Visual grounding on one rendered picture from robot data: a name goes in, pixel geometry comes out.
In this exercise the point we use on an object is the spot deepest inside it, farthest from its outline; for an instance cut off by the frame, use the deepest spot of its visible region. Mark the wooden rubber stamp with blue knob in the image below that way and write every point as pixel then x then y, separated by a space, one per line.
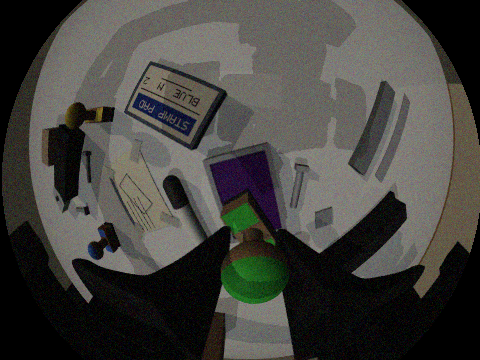
pixel 108 241

